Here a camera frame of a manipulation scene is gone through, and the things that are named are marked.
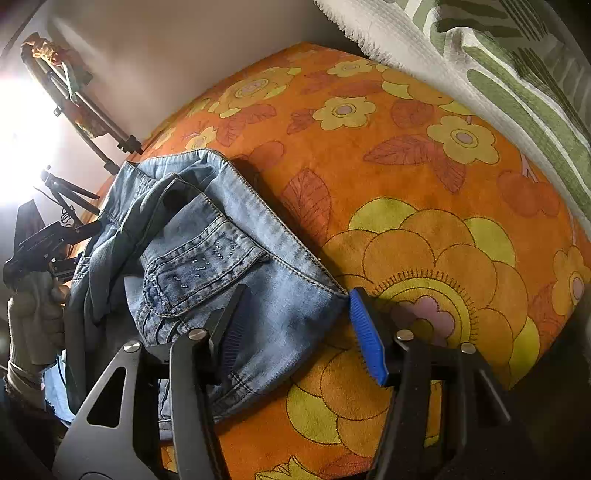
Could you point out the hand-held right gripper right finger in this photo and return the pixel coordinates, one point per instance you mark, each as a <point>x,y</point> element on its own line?
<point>367,337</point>

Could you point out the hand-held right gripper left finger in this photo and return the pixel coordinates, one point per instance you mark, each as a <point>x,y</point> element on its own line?
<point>227,323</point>

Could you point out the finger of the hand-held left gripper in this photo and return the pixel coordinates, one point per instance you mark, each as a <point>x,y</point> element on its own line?
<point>67,267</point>
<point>74,230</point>

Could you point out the light blue denim pants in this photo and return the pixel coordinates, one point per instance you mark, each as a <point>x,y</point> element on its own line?
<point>277,295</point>

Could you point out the person's left forearm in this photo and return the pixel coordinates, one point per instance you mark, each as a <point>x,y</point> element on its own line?
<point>21,383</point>

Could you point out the person's left hand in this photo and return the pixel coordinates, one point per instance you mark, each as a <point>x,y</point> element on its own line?
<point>34,318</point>

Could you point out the small black tripod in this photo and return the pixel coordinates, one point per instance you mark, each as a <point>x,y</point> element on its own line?
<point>60,189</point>

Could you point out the orange floral blanket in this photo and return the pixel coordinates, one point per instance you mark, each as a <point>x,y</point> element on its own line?
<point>415,184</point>

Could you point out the green striped white blanket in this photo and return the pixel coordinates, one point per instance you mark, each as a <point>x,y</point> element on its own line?
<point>508,69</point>

